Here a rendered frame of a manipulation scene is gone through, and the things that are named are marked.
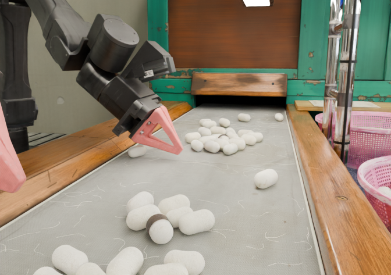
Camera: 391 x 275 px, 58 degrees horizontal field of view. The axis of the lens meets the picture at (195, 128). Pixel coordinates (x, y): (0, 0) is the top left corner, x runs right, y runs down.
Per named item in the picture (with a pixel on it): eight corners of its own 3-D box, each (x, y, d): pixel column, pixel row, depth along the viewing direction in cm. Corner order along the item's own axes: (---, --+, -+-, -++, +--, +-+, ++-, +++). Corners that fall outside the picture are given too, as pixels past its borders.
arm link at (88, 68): (135, 71, 58) (104, 43, 58) (114, 81, 53) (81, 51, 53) (118, 99, 62) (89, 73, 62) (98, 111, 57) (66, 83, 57)
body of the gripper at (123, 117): (164, 100, 62) (133, 72, 62) (144, 108, 52) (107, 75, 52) (143, 127, 63) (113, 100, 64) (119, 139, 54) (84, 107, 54)
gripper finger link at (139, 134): (199, 131, 61) (159, 95, 61) (190, 140, 54) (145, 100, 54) (176, 158, 63) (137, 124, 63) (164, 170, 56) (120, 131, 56)
